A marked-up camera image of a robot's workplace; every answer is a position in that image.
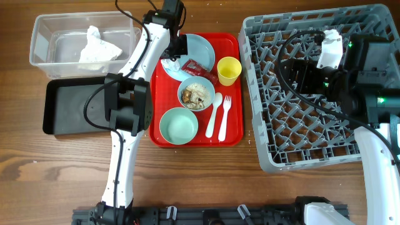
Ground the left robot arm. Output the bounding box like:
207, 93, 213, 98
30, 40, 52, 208
87, 0, 188, 224

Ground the light blue plate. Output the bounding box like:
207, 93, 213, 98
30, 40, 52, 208
161, 34, 216, 81

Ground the light blue food bowl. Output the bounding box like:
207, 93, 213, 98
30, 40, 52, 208
177, 76, 215, 112

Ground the grey dishwasher rack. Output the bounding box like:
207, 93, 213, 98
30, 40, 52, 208
238, 4, 399, 173

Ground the yellow plastic cup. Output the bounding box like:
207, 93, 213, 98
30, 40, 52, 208
217, 56, 242, 86

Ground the white plastic spoon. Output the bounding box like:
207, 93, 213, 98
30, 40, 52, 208
205, 92, 223, 138

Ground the white plastic fork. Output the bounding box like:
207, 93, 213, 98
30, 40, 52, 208
218, 96, 232, 142

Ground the red serving tray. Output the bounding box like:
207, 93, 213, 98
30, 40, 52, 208
148, 32, 244, 148

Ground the white napkin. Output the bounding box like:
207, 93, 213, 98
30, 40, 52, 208
79, 26, 123, 63

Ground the red sauce packet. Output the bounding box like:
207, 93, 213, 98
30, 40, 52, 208
181, 59, 218, 85

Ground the mint green bowl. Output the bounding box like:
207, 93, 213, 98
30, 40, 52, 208
159, 107, 199, 145

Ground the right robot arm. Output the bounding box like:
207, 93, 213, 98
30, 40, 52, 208
275, 31, 399, 224

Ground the black plastic tray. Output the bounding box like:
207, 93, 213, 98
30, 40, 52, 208
42, 75, 132, 136

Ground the clear plastic bin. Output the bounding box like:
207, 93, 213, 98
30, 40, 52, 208
29, 11, 141, 79

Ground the food scraps and rice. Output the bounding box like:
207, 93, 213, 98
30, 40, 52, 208
180, 83, 211, 111

